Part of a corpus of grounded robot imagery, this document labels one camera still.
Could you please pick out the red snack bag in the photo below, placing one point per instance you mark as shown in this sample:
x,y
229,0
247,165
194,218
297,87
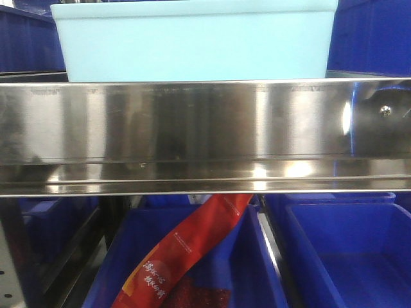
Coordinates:
x,y
152,280

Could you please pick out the dark blue bin lower centre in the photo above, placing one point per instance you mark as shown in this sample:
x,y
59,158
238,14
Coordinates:
x,y
238,272

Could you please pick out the dark blue bin lower right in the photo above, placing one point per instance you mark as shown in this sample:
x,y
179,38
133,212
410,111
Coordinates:
x,y
345,249

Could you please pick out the dark blue bin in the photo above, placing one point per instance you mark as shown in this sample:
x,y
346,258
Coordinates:
x,y
371,37
238,272
52,222
29,42
345,249

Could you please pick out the dark blue bin upper right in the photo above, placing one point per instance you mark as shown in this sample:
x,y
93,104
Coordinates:
x,y
371,37

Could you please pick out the dark blue bin lower left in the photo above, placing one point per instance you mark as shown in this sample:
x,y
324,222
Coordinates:
x,y
52,222

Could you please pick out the dark blue bin upper left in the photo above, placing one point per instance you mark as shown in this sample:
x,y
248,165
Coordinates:
x,y
29,42

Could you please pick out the shelf rail screw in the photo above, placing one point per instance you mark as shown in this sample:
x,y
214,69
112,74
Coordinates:
x,y
385,111

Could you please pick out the stainless steel shelf rail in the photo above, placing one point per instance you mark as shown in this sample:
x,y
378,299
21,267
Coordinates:
x,y
272,136

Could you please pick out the light blue plastic bin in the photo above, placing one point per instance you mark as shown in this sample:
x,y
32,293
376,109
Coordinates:
x,y
195,40

